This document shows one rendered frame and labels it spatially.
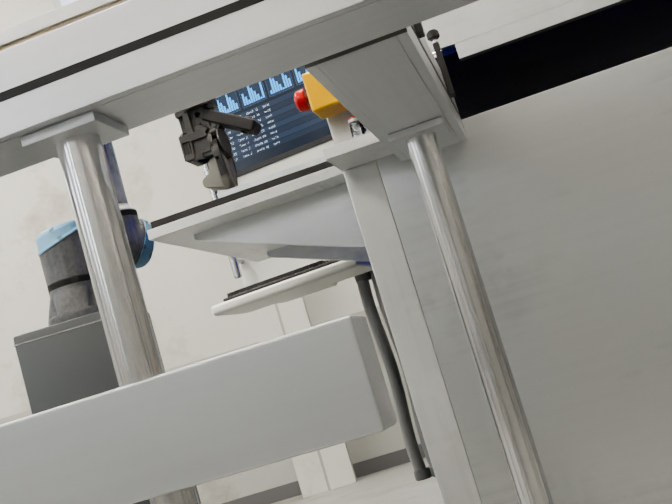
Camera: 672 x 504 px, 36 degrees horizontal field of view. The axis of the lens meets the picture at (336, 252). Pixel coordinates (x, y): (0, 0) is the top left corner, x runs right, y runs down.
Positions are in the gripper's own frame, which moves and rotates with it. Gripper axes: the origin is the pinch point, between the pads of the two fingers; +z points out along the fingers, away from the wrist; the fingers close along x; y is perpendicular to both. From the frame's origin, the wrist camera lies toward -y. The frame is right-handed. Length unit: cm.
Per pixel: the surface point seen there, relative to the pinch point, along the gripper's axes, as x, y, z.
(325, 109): 20.4, -25.8, -4.3
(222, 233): 2.6, 4.1, 7.3
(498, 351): 34, -43, 45
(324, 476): -353, 96, 84
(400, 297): 12.6, -27.5, 30.6
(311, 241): 2.6, -12.7, 14.4
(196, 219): 11.1, 5.6, 4.8
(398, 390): -98, -2, 48
